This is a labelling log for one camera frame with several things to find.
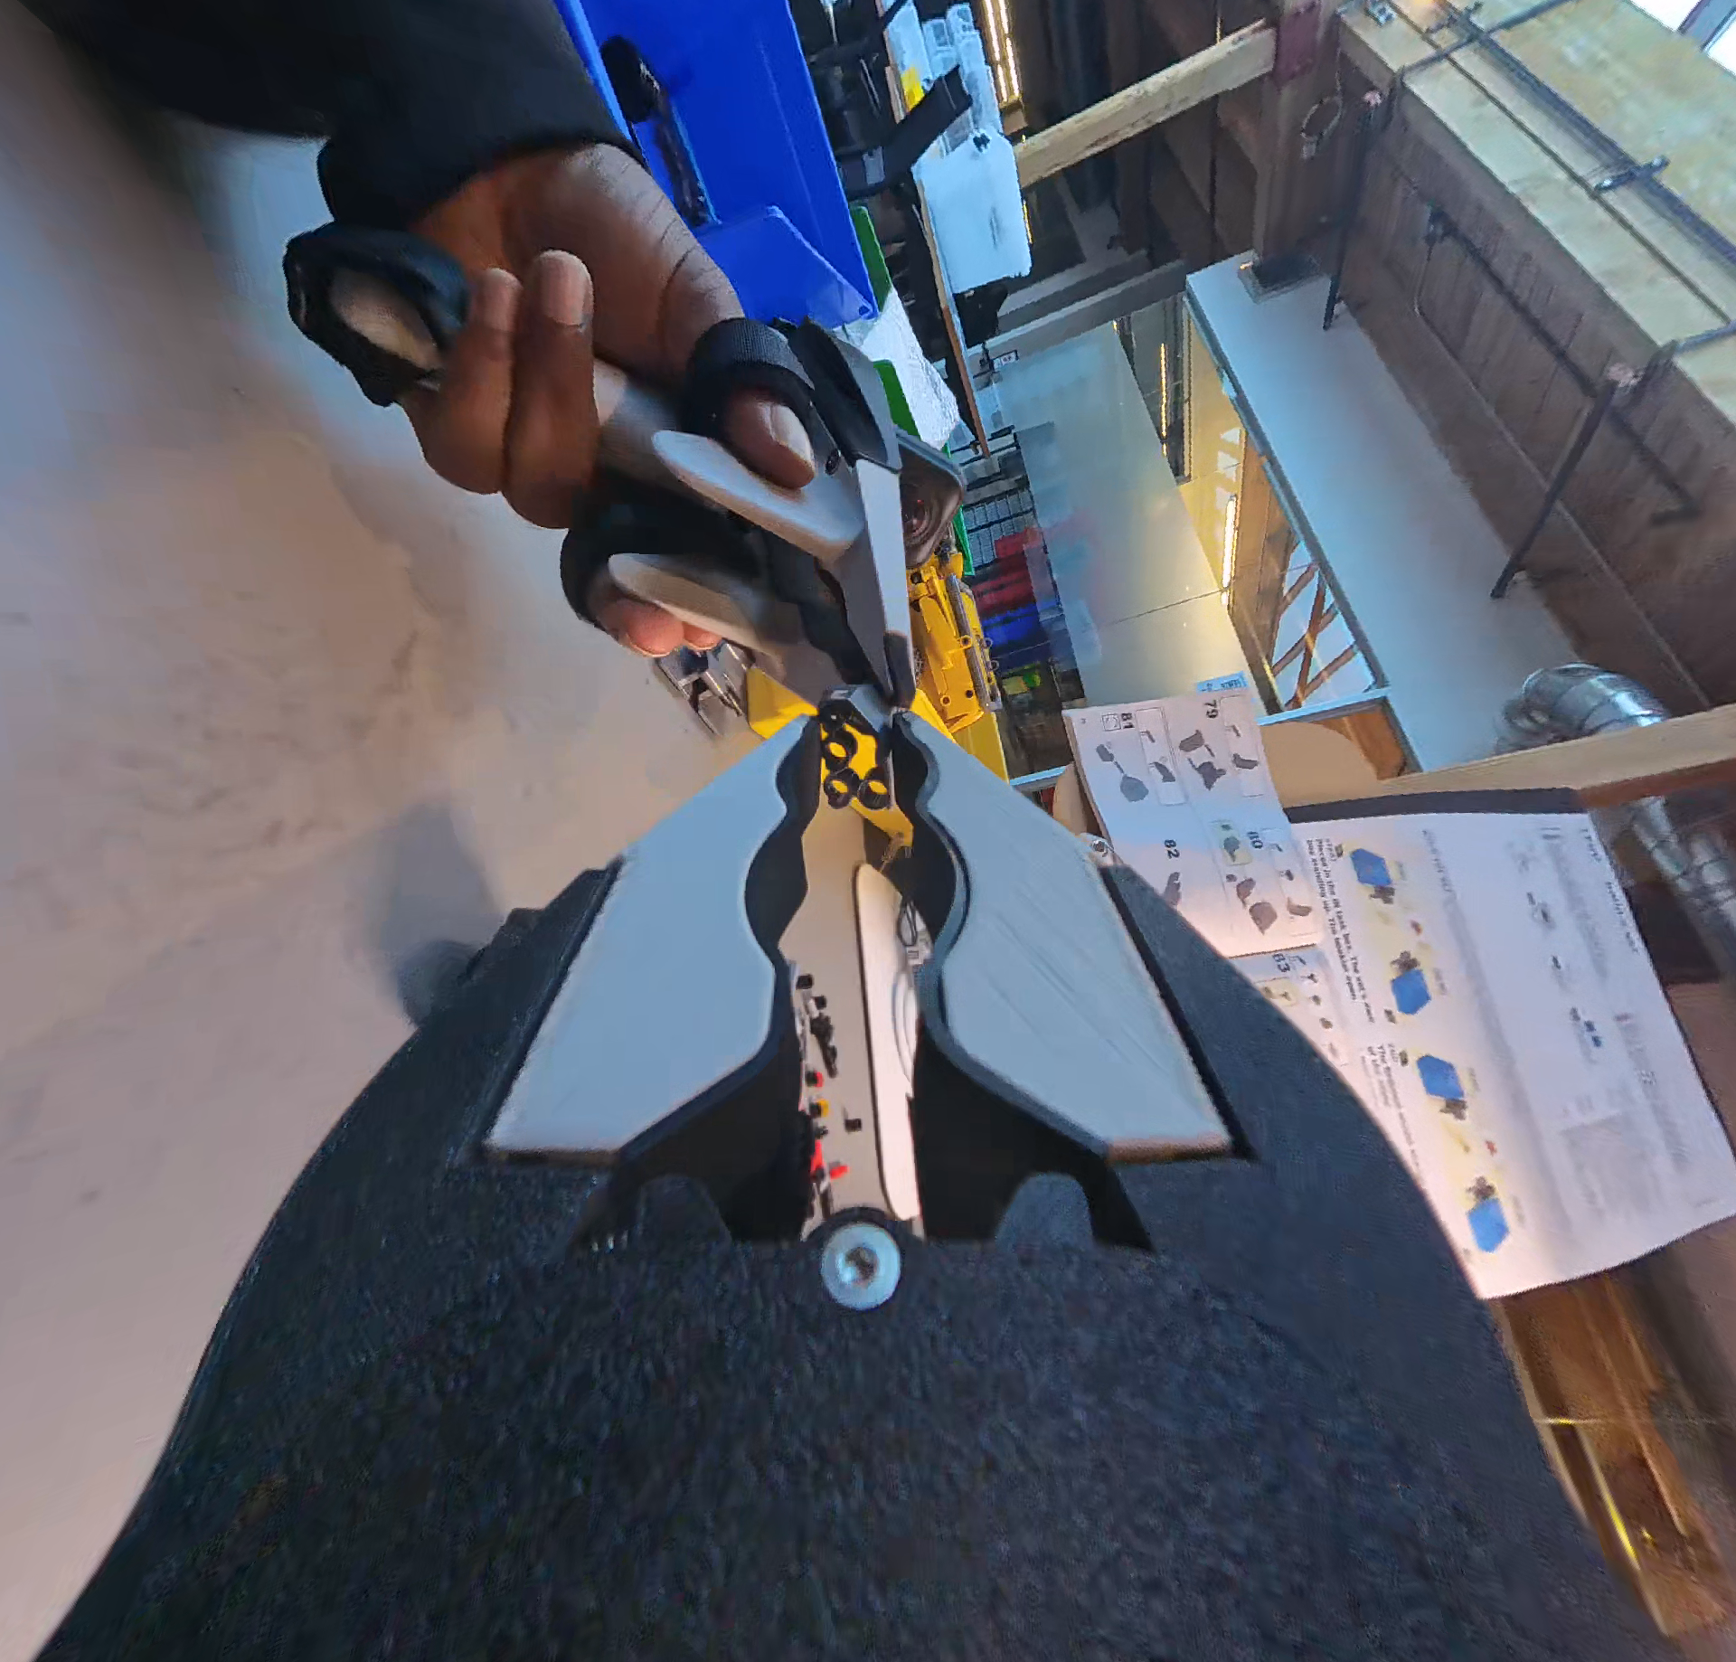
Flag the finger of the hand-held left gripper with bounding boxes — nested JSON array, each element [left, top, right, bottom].
[[829, 457, 922, 709]]

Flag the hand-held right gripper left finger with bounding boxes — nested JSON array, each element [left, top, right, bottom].
[[486, 713, 825, 1164]]

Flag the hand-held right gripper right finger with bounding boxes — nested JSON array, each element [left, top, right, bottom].
[[887, 713, 1234, 1164]]

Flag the pile of small toy pieces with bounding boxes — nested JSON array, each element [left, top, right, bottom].
[[792, 967, 870, 1191]]

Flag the large grey toy part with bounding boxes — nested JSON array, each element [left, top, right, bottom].
[[813, 682, 899, 812]]

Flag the person's left forearm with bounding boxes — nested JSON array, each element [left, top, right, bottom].
[[0, 0, 639, 233]]

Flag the white printed task sheet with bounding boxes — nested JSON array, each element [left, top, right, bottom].
[[1286, 808, 1736, 1300]]

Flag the grey desk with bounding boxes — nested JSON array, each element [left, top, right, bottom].
[[0, 0, 870, 1662]]

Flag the person's left hand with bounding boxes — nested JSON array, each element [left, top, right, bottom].
[[405, 140, 817, 663]]

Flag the yellow plastic bin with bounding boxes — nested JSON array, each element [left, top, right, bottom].
[[744, 665, 1017, 856]]

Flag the white wooden book stand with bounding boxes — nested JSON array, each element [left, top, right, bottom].
[[852, 705, 1418, 1236]]

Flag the grey toy plate assembly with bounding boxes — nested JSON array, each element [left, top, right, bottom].
[[654, 641, 757, 736]]

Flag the white instruction booklet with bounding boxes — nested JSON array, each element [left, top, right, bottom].
[[1061, 690, 1373, 1073]]

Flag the white storage boxes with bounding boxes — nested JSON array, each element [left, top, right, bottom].
[[881, 0, 1034, 297]]

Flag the blue plastic bin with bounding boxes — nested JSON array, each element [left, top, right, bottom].
[[532, 0, 879, 329]]

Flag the thick wooden pillar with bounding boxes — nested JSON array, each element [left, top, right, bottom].
[[1015, 21, 1282, 192]]

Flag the silver ventilation duct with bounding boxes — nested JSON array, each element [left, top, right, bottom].
[[1491, 663, 1736, 978]]

